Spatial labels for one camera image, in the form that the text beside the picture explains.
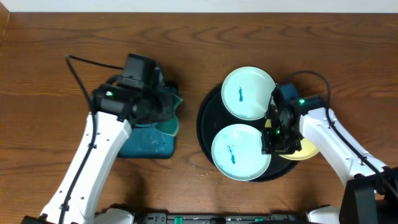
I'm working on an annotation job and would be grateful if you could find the green yellow sponge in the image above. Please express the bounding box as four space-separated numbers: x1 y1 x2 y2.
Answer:
154 94 183 137

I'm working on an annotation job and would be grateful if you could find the yellow plate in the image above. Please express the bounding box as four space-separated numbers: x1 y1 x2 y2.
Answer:
261 119 319 161

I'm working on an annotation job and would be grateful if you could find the light green plate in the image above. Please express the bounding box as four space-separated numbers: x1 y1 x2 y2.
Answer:
211 124 271 181
221 67 275 121

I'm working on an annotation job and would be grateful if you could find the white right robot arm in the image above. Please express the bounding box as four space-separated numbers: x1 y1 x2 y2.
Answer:
262 90 397 223

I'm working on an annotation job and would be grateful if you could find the black rectangular water tray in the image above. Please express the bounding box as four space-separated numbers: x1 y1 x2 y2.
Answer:
118 82 178 159

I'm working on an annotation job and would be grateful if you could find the round black tray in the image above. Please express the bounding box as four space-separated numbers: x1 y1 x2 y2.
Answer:
196 84 298 182

